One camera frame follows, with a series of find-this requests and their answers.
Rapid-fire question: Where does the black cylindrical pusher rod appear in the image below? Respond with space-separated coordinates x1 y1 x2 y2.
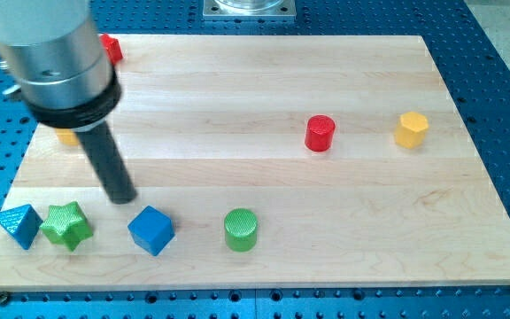
75 121 137 205

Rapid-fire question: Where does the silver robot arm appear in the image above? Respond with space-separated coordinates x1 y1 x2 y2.
0 0 136 204

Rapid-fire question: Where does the yellow heart block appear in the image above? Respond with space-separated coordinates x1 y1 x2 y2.
54 128 80 146

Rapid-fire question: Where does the green star block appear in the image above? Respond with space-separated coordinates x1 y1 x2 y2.
40 201 93 252

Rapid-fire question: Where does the red block at back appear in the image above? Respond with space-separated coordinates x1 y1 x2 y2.
99 34 123 66

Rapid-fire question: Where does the blue cube block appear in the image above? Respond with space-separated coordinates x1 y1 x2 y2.
127 206 174 256

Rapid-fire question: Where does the blue triangle block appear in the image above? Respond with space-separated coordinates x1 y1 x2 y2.
0 204 43 250

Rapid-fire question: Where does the green cylinder block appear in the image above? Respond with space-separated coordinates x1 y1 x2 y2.
224 208 259 252

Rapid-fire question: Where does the wooden board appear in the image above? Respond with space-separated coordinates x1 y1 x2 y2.
0 35 510 292

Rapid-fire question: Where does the red cylinder block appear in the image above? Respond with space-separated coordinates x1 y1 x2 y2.
305 114 336 152

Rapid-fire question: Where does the yellow hexagon block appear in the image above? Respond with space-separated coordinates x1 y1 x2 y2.
394 112 429 149

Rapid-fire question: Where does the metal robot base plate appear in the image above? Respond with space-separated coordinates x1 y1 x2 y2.
202 0 297 20

